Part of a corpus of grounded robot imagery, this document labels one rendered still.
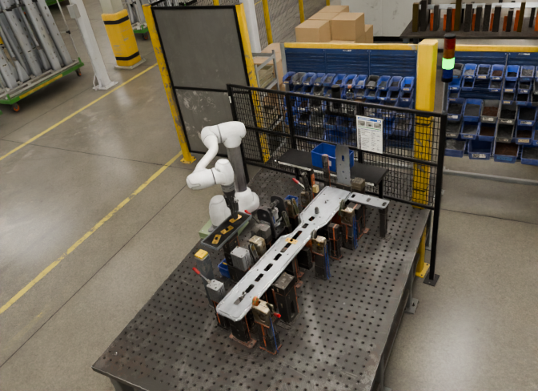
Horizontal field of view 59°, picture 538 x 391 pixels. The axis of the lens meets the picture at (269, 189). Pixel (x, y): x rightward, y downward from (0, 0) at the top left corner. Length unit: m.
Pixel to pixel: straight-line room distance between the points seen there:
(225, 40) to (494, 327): 3.65
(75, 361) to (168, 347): 1.35
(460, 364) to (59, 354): 3.14
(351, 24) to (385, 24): 2.26
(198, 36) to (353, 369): 3.81
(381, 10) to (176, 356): 7.83
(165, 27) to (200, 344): 3.67
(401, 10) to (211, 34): 5.02
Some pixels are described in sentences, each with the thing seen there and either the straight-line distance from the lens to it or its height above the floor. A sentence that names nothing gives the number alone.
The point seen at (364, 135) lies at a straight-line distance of 3.69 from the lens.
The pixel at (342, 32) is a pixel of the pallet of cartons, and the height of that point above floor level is 0.86.
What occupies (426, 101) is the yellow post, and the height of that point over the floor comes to 1.61.
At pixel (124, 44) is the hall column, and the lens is 10.51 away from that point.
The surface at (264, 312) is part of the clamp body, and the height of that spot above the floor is 1.06.
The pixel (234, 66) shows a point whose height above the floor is 1.34.
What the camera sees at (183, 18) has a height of 1.85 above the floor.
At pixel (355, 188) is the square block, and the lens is 3.57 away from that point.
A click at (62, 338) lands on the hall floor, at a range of 4.59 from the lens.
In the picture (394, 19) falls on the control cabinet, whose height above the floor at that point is 0.42.
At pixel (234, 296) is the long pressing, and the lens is 2.88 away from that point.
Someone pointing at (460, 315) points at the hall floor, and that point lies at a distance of 4.08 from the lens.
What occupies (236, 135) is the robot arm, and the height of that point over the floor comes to 1.51.
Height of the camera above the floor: 3.05
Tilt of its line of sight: 34 degrees down
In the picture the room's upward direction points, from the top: 9 degrees counter-clockwise
